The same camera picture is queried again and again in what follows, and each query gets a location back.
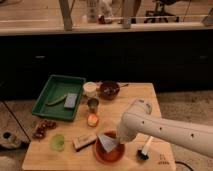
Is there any grey towel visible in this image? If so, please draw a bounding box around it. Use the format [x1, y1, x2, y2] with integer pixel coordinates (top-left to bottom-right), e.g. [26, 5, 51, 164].
[98, 134, 119, 153]

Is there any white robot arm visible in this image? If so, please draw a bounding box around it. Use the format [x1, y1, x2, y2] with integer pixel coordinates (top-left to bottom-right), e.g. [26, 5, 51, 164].
[117, 99, 213, 158]

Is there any dark brown bowl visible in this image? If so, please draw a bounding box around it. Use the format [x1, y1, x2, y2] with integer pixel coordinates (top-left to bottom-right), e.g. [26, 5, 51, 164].
[99, 81, 120, 100]

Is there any red orange bowl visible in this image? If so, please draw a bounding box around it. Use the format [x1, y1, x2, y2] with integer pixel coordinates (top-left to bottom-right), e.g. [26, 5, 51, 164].
[93, 139, 125, 164]

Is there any white cup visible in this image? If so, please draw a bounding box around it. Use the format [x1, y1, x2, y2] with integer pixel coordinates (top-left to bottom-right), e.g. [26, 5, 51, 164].
[83, 82, 97, 98]

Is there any small metal cup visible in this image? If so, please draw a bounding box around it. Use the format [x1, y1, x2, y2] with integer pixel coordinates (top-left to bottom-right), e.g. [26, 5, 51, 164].
[87, 98, 99, 113]

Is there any orange yellow fruit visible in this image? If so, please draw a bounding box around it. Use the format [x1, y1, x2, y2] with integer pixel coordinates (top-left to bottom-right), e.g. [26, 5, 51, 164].
[87, 114, 99, 127]

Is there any grey blue sponge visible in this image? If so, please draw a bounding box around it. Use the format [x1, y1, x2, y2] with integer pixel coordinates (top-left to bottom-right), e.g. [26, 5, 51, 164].
[64, 93, 77, 108]

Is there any green cucumber slice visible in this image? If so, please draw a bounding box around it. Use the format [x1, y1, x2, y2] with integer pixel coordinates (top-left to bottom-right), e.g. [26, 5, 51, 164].
[46, 94, 67, 106]

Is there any green plastic tray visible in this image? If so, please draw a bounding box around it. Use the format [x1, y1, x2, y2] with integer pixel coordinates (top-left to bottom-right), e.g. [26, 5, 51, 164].
[32, 75, 86, 121]

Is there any wooden eraser block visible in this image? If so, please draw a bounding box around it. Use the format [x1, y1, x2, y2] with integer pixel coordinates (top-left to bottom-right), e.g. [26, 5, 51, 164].
[73, 134, 97, 151]

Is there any light green cup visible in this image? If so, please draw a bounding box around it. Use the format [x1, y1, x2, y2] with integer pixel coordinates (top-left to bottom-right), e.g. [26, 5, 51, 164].
[50, 134, 64, 151]

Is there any black white dish brush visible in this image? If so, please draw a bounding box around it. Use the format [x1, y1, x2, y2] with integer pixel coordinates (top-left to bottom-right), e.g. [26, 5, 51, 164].
[137, 136, 153, 160]

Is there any brown grape bunch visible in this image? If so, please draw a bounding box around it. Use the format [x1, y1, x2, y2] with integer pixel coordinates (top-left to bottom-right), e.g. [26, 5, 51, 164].
[32, 120, 57, 139]

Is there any black office chair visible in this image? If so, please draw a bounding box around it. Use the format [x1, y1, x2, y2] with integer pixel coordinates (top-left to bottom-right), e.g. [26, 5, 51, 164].
[144, 0, 179, 23]

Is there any black cable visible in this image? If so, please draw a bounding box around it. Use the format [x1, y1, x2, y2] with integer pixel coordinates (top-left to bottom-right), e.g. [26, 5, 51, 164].
[174, 160, 195, 171]

